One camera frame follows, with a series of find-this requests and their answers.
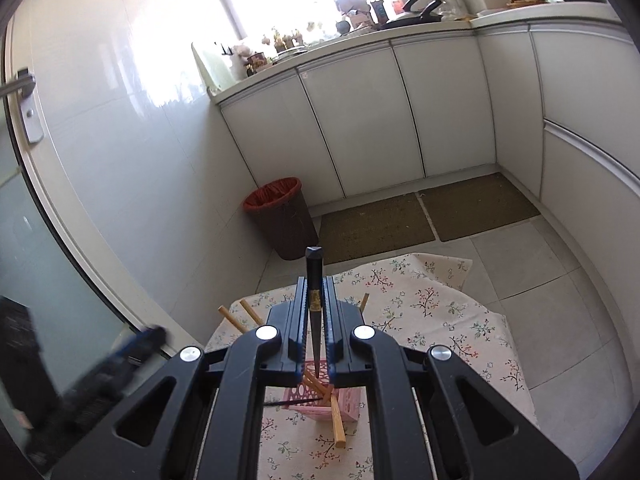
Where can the bamboo chopstick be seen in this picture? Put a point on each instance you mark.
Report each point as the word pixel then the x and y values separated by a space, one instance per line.
pixel 314 383
pixel 364 302
pixel 251 312
pixel 337 422
pixel 232 320

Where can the pink perforated utensil basket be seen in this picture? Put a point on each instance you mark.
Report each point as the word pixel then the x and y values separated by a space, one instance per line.
pixel 348 398

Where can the white kitchen base cabinets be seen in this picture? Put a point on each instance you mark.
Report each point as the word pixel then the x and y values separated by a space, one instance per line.
pixel 550 95

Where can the silver door handle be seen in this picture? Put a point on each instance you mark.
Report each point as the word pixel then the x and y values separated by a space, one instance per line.
pixel 22 86

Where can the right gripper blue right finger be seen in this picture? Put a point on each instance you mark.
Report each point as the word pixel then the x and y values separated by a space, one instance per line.
pixel 334 334

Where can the dark bin with red liner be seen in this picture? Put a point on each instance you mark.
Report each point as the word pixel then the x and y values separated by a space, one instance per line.
pixel 280 212

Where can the brown floor mat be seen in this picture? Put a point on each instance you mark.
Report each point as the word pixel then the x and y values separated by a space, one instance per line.
pixel 374 228
pixel 472 206

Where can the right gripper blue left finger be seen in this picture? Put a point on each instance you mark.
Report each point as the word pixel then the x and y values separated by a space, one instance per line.
pixel 297 329

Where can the black frying pan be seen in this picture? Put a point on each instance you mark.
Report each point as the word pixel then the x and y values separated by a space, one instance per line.
pixel 410 17

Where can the black chopstick gold band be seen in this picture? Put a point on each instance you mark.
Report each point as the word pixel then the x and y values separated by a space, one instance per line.
pixel 314 265

